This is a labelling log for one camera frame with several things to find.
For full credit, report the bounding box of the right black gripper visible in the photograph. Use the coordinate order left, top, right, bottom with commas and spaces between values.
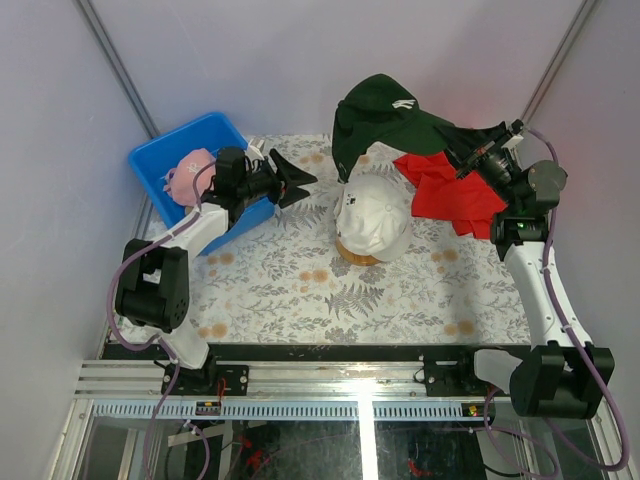
432, 125, 522, 212

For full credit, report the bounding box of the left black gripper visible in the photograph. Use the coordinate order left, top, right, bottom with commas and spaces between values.
236, 149, 316, 207

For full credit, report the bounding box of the red cloth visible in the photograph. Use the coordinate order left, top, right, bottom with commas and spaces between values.
394, 152, 506, 240

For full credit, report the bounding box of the white cap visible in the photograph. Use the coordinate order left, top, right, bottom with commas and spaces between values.
334, 174, 413, 262

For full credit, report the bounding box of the dark green cap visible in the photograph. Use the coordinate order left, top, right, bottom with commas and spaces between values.
331, 73, 452, 183

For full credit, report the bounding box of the wooden hat stand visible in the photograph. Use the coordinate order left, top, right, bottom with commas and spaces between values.
336, 239, 381, 267

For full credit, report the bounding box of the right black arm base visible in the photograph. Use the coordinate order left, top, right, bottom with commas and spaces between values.
423, 348, 490, 397

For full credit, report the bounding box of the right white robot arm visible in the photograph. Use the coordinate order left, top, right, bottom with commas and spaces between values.
436, 120, 615, 419

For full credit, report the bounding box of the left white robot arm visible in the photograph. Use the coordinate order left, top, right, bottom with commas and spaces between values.
107, 147, 317, 395

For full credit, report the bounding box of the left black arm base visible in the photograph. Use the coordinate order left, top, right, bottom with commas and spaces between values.
161, 358, 249, 398

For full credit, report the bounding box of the floral table mat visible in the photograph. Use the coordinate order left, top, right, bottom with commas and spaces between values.
186, 135, 529, 344

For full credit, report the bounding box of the pink cap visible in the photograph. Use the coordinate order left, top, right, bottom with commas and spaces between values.
163, 148, 216, 207

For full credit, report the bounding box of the blue plastic bin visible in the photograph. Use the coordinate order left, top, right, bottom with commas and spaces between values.
129, 112, 248, 228

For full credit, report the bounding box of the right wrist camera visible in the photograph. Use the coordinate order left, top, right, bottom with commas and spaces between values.
502, 119, 524, 150

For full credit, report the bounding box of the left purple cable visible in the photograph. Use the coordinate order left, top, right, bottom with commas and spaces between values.
107, 162, 216, 480

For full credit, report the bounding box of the purple cable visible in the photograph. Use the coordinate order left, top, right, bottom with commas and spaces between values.
484, 124, 632, 474
107, 162, 216, 480

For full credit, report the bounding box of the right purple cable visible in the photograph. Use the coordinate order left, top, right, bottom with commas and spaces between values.
484, 124, 632, 474

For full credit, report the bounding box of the aluminium rail frame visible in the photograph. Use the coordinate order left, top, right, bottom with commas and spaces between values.
52, 343, 639, 479

